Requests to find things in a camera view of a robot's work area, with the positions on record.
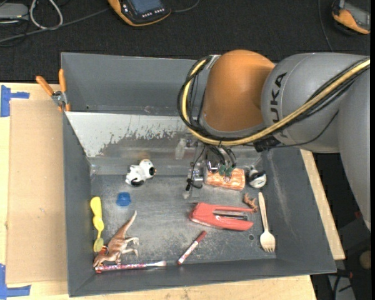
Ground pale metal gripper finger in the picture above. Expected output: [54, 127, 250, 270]
[174, 137, 192, 161]
[181, 167, 204, 200]

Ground orange patterned sponge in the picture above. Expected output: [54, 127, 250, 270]
[203, 167, 247, 192]

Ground white and black toy dog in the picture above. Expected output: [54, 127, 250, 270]
[125, 158, 158, 188]

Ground red stapler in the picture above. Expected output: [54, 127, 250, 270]
[188, 201, 259, 232]

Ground grey metal bin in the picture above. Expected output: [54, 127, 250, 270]
[59, 51, 338, 298]

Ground white and black round gadget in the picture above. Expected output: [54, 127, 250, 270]
[247, 165, 268, 189]

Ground small brown toy animal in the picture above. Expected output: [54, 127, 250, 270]
[242, 192, 259, 214]

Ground red marker pen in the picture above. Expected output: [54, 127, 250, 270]
[176, 230, 208, 266]

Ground blue plastic cap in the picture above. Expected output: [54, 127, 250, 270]
[116, 191, 132, 209]

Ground pale wooden fork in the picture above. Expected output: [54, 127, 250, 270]
[257, 191, 277, 253]

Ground brown toy dinosaur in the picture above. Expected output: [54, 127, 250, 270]
[92, 210, 141, 269]

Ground red patterned brush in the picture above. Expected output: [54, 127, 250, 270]
[94, 260, 168, 274]

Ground brown cardboard board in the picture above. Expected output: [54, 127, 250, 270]
[4, 99, 70, 284]

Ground yellow plastic propeller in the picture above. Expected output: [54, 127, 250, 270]
[89, 196, 106, 254]

